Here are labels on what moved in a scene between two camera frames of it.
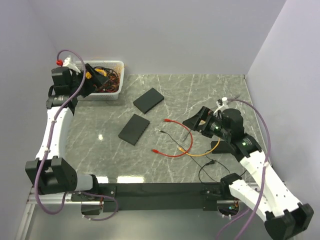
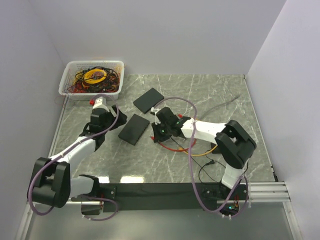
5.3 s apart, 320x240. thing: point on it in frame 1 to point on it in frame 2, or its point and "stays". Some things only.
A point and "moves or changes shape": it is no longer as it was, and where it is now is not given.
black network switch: [134, 129] stays
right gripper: [205, 114] to [157, 136]
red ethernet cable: [155, 151] moves or changes shape
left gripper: [95, 80] to [122, 119]
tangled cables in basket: [111, 85] stays
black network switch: [148, 100] stays
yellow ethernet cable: [179, 148] stays
